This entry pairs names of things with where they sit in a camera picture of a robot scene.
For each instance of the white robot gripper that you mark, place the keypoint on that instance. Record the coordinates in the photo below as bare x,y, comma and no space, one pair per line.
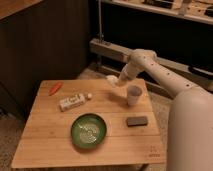
124,76

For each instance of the white labelled bottle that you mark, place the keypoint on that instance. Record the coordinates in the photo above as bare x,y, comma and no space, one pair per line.
74,101

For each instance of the metal shelf post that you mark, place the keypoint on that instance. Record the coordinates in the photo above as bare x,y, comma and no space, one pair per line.
100,20

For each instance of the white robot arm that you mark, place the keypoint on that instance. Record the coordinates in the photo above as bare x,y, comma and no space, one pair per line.
190,124

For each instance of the green bowl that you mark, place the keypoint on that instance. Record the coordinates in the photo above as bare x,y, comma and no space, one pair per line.
88,131

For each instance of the orange carrot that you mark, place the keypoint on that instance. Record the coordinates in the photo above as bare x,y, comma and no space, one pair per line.
55,88

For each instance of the upper shelf with clutter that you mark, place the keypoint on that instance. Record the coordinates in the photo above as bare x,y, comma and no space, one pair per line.
194,10

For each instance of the wooden shelf beam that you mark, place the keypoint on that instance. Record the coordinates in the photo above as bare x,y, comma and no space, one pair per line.
140,60

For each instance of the dark rectangular sponge block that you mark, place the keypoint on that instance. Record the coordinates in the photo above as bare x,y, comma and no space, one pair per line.
136,121

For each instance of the dark wooden cabinet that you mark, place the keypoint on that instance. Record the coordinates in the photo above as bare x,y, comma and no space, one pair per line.
48,41

